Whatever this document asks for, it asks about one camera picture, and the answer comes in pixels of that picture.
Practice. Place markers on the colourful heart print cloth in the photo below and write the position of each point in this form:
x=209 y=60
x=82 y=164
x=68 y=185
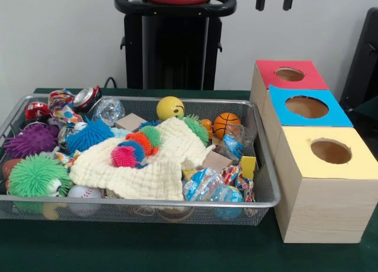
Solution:
x=236 y=177

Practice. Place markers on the wooden box with three holes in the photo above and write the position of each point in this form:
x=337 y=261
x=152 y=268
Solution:
x=325 y=210

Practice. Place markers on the shallow mesh bin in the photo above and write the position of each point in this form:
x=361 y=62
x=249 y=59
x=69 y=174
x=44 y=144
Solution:
x=112 y=214

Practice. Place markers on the orange basketball toy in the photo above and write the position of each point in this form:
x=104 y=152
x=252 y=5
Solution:
x=226 y=124

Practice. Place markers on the dark green tablecloth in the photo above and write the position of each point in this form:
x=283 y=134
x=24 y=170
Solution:
x=369 y=106
x=147 y=248

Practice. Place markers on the yellow smiley ball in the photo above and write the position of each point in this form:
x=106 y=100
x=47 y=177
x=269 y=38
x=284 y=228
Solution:
x=168 y=108

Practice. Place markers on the yellow foam block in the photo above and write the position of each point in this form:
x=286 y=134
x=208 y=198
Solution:
x=247 y=165

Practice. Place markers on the crushed red soda can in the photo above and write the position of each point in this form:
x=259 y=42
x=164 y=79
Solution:
x=87 y=99

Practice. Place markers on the multicolour spiky caterpillar toy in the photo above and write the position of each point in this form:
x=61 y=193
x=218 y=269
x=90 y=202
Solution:
x=130 y=153

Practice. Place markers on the cream knitted cloth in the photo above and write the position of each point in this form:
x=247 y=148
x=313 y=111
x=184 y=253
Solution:
x=153 y=171

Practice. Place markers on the large blue spiky ball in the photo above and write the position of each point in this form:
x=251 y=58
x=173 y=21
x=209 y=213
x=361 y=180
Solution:
x=88 y=136

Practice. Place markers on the purple spiky ball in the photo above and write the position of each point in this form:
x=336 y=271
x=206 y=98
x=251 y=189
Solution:
x=32 y=140

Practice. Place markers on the large green spiky ball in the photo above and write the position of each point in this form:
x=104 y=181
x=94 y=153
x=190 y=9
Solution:
x=35 y=174

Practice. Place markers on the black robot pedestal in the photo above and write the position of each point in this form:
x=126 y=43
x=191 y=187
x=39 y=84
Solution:
x=174 y=47

